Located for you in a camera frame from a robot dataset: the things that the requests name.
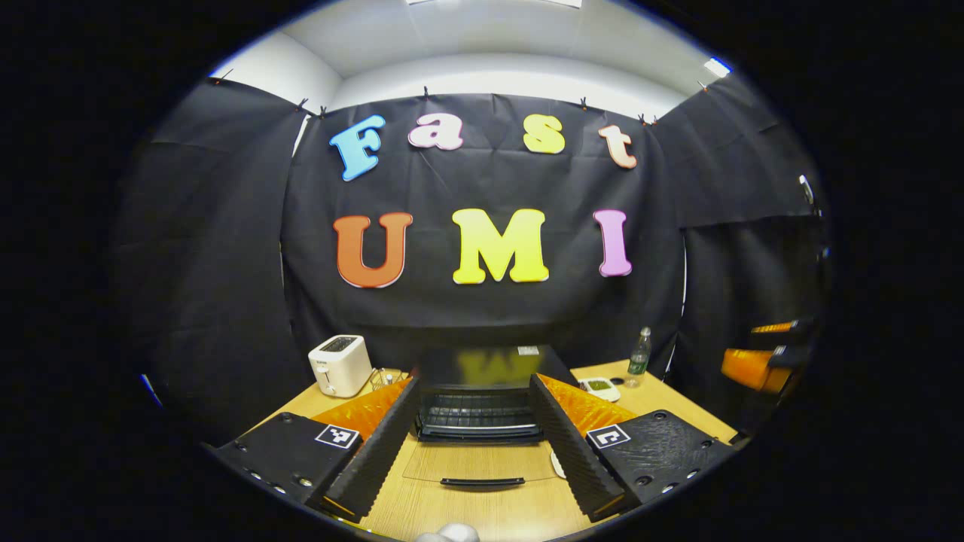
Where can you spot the black electric oven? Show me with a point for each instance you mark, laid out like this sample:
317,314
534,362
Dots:
474,410

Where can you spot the white toaster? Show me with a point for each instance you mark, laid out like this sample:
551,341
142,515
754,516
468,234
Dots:
339,366

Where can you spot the white plate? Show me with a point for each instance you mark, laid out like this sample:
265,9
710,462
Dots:
557,465

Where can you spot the black table edge bracket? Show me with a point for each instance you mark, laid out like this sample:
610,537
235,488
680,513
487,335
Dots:
742,436

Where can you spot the white kitchen scale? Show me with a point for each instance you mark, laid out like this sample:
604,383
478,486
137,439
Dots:
600,388

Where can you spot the small ceiling light panel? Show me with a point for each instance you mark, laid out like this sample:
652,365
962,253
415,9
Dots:
717,67

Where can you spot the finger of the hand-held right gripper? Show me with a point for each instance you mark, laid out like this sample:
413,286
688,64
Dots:
749,369
783,327

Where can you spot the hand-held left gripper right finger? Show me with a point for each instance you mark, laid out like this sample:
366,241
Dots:
568,452

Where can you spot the large ceiling light panel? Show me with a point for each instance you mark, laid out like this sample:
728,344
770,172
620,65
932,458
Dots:
493,2

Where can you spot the clear plastic water bottle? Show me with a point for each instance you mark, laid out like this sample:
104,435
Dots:
639,357

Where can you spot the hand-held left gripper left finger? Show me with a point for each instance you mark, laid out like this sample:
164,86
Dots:
380,452

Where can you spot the clear glass container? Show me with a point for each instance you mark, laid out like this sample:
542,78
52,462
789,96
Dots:
385,378

